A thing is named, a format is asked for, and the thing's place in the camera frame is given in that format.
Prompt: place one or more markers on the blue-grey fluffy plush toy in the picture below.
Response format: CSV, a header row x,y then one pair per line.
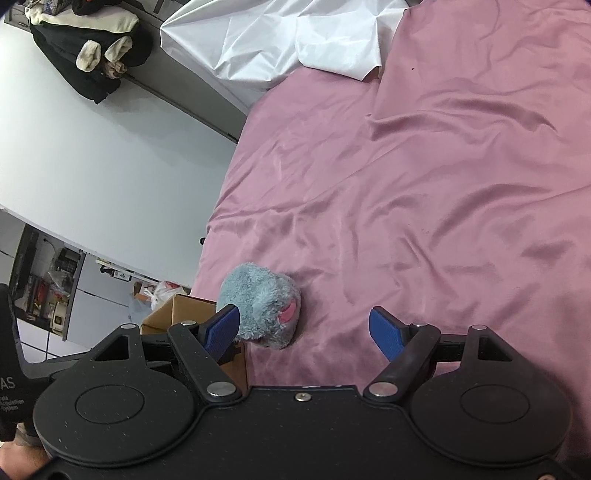
x,y
258,300

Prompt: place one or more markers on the hanging dark clothes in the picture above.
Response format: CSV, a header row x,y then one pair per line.
x,y
87,50

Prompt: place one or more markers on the white draped sheet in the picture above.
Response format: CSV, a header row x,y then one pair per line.
x,y
277,37

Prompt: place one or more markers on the grey door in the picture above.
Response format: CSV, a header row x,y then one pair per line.
x,y
203,99

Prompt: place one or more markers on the brown cardboard box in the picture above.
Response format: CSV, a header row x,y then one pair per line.
x,y
159,321

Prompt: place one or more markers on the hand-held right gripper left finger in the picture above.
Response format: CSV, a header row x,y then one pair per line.
x,y
221,330

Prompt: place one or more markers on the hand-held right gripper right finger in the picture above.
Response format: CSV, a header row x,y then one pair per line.
x,y
388,334

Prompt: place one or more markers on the cluttered wall shelf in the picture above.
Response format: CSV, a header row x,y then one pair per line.
x,y
46,286

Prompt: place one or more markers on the person's left hand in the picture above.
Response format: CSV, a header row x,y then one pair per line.
x,y
21,459

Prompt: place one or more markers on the white and red plastic bag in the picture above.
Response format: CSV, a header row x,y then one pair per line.
x,y
166,293

